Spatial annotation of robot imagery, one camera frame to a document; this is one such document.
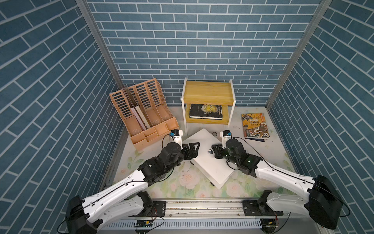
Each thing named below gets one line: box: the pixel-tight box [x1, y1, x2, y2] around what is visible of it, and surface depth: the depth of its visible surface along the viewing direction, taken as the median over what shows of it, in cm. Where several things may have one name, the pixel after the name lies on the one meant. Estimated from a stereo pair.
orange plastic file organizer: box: [109, 78, 180, 151], surface depth 102 cm
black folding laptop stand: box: [189, 152, 224, 190], surface depth 74 cm
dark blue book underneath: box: [244, 137, 265, 142], surface depth 101 cm
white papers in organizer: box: [130, 105, 151, 132], surface depth 87 cm
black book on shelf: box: [188, 103, 223, 120], surface depth 96 cm
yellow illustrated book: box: [241, 112, 270, 138], surface depth 108 cm
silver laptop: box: [182, 128, 238, 190], surface depth 75 cm
